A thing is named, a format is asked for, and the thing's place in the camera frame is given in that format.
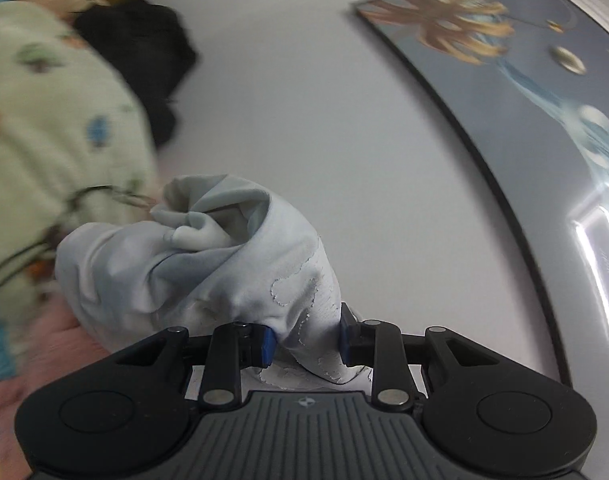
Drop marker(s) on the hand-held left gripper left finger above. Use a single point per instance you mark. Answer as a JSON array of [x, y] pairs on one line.
[[267, 345]]

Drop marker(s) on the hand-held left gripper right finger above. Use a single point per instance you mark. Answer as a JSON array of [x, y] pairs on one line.
[[345, 346]]

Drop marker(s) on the white embroidered garment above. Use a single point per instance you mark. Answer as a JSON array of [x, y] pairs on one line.
[[194, 270]]

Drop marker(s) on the pink blanket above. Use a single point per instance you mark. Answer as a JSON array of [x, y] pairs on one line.
[[39, 360]]

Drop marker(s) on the light green printed garment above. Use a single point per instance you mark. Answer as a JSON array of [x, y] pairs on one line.
[[44, 160]]

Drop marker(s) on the grey floral desk mat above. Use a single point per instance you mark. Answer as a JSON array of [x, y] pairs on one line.
[[529, 90]]

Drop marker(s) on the black garment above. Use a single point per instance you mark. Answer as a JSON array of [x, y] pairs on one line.
[[144, 55]]

